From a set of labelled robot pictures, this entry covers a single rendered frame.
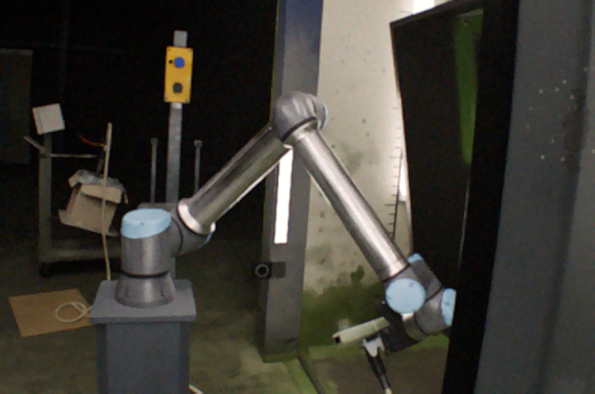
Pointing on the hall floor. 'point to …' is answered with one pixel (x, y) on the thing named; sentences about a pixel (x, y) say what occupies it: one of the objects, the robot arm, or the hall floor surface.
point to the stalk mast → (174, 152)
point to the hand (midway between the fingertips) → (365, 340)
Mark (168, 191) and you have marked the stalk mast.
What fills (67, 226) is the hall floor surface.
